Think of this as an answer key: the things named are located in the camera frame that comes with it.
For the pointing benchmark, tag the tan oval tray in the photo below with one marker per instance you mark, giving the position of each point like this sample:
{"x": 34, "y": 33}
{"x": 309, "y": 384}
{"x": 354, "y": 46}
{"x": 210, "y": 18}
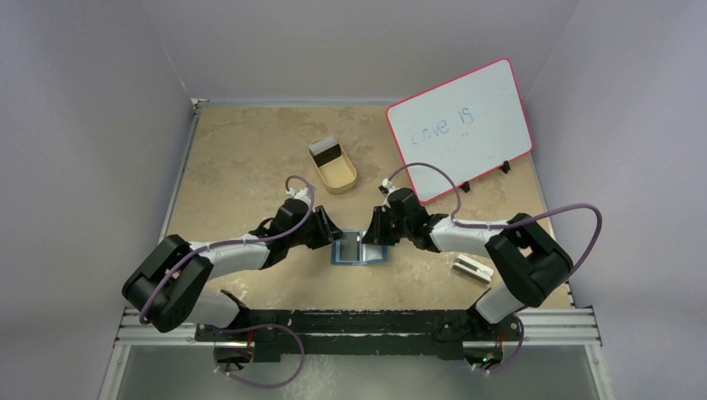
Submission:
{"x": 338, "y": 176}

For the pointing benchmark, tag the credit cards stack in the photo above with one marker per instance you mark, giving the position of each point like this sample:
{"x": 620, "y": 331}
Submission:
{"x": 325, "y": 150}

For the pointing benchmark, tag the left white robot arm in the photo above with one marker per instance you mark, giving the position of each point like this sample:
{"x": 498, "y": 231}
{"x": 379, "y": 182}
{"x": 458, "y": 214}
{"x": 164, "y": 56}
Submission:
{"x": 168, "y": 286}

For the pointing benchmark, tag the blue card holder wallet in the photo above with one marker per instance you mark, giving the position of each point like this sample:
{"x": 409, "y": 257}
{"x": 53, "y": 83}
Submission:
{"x": 350, "y": 250}

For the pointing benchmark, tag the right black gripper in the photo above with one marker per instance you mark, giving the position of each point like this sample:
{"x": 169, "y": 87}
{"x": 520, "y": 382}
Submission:
{"x": 379, "y": 227}

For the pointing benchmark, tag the white black eraser block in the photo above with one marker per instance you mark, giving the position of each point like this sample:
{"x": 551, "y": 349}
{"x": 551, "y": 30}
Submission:
{"x": 473, "y": 268}

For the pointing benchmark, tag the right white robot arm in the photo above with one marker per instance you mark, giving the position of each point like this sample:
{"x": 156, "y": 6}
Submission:
{"x": 531, "y": 264}

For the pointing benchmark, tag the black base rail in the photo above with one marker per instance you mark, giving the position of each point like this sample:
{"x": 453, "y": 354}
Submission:
{"x": 266, "y": 335}

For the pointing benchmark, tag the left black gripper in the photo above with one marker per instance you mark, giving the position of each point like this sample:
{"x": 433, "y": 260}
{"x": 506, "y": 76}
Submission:
{"x": 324, "y": 234}

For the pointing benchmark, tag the pink framed whiteboard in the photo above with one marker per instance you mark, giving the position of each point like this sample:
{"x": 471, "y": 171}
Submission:
{"x": 461, "y": 129}

